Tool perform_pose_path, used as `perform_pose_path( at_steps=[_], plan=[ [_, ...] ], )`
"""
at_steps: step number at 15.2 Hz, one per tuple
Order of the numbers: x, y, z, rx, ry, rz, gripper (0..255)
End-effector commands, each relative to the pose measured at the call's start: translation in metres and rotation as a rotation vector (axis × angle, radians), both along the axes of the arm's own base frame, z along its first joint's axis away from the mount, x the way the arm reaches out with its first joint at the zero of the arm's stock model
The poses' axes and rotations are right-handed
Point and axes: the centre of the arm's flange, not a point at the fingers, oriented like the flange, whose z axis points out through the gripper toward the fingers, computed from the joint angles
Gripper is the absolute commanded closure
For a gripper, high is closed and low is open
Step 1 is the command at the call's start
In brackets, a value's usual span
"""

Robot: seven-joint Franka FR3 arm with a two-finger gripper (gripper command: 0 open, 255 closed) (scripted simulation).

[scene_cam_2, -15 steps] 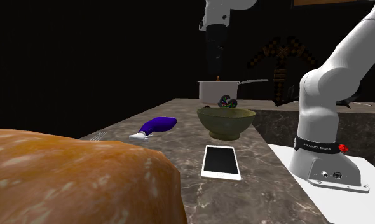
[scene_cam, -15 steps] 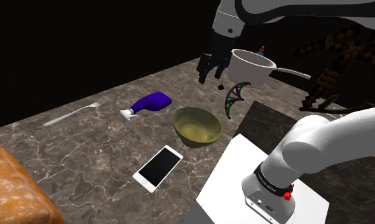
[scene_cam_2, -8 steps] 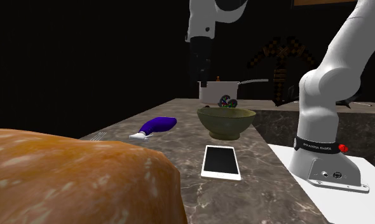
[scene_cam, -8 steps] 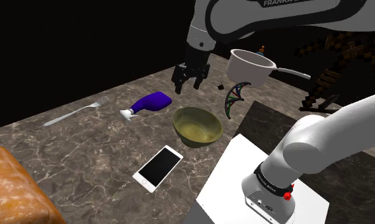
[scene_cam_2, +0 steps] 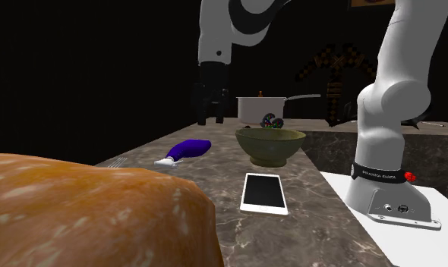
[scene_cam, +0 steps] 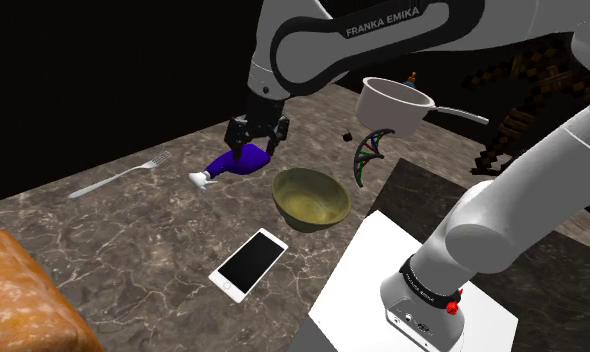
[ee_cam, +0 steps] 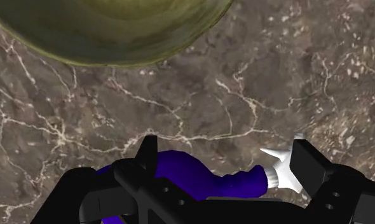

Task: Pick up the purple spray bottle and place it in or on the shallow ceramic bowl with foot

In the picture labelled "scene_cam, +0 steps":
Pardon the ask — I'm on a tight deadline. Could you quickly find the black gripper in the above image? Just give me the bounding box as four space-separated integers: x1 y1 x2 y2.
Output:
224 92 291 164

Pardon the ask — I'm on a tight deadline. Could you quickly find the blue spray bottle white nozzle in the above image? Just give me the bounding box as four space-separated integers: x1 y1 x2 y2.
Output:
187 142 272 192

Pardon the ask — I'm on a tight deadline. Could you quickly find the olive green bowl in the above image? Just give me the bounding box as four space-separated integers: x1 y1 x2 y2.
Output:
271 167 353 234

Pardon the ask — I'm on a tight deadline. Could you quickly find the double helix model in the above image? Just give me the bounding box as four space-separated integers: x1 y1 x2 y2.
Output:
353 128 397 189

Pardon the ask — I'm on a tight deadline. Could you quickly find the white smartphone black screen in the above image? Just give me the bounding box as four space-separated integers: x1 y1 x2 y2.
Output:
208 227 290 304

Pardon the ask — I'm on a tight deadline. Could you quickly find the silver fork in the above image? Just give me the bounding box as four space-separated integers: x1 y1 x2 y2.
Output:
67 150 173 200

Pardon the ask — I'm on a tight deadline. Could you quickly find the orange brown bread loaf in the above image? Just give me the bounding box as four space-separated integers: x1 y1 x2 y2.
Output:
0 220 105 352

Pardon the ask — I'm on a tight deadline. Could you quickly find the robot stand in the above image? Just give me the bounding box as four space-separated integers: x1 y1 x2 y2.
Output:
287 157 590 352

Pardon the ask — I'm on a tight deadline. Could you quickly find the white saucepan with handle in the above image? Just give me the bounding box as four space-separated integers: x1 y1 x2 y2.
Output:
354 76 490 139

